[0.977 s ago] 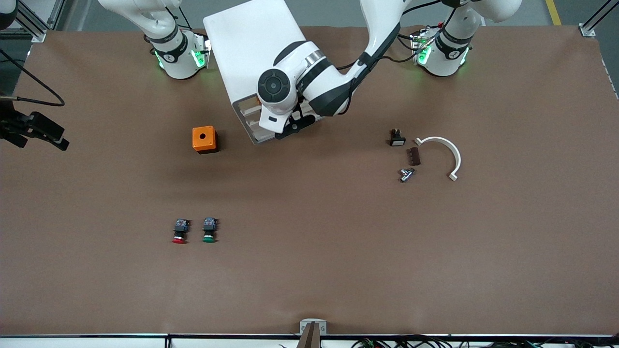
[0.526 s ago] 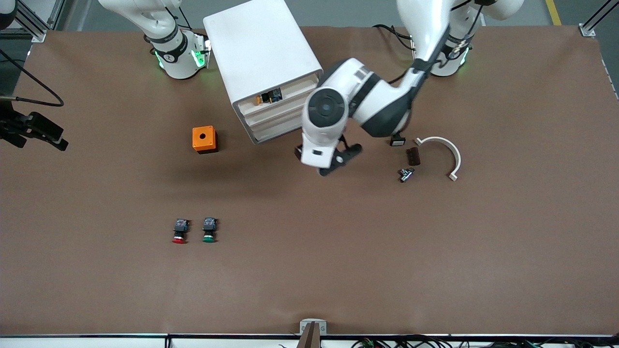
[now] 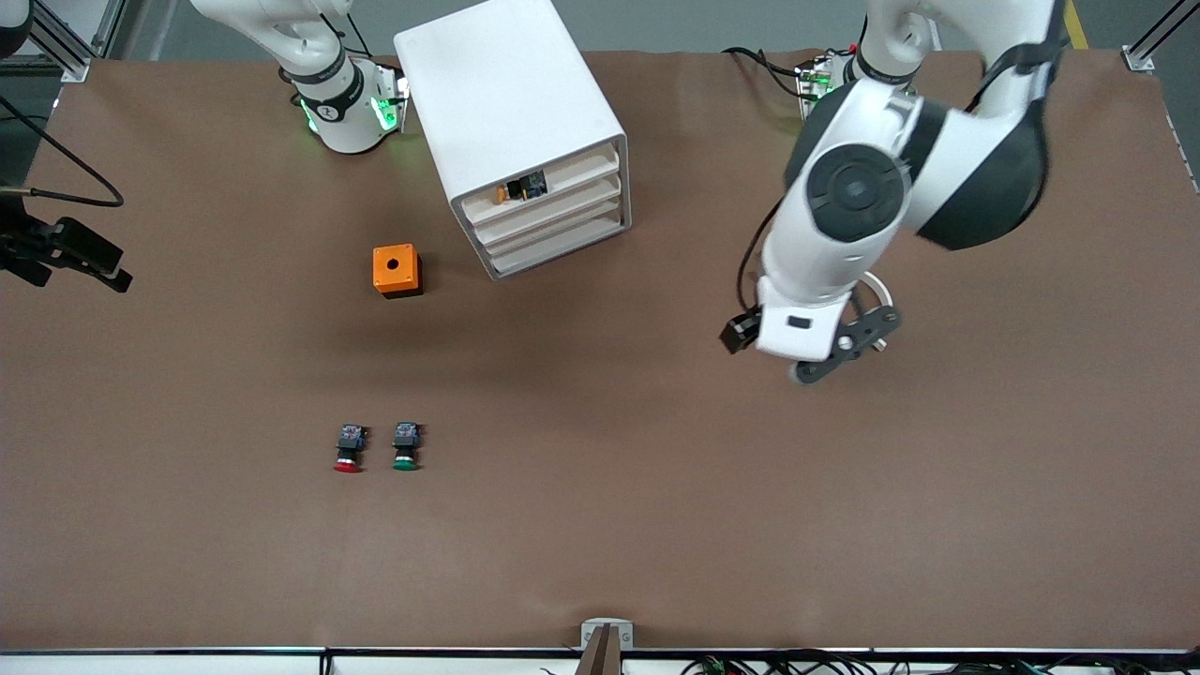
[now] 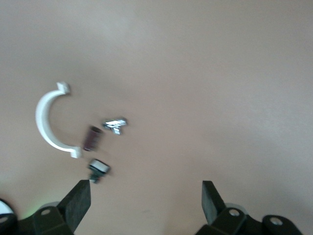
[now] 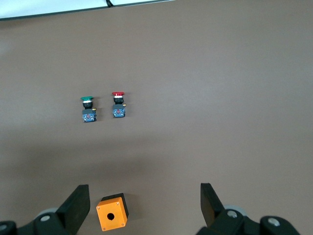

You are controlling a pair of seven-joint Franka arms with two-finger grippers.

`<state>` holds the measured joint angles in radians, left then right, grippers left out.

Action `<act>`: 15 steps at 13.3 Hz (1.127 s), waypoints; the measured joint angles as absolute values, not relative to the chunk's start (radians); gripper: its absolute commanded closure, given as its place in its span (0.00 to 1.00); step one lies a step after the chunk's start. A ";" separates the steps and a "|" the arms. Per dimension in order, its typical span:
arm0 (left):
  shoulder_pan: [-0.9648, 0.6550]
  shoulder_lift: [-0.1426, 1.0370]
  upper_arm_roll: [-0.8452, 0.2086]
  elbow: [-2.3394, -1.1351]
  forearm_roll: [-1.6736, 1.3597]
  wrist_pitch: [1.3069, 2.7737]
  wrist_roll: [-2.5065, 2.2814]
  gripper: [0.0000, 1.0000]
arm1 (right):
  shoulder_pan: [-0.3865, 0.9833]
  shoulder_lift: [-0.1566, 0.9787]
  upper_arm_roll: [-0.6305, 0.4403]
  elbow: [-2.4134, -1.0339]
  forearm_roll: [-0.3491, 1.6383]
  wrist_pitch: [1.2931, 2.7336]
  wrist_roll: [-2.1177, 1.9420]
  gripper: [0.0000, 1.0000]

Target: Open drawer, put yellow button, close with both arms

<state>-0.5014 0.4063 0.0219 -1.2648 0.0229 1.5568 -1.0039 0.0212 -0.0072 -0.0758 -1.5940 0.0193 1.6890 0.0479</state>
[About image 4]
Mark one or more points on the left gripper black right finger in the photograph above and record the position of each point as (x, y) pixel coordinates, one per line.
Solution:
(211, 203)

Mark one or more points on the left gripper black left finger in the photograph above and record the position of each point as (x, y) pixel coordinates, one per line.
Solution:
(75, 203)

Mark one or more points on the brown terminal block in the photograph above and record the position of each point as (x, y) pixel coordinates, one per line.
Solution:
(91, 138)

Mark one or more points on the white semicircular pipe clamp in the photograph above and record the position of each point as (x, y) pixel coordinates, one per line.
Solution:
(42, 122)

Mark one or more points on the small silver metal fitting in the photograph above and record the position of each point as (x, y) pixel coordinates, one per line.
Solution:
(115, 124)

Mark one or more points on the black white square switch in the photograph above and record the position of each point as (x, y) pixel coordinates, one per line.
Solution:
(99, 167)

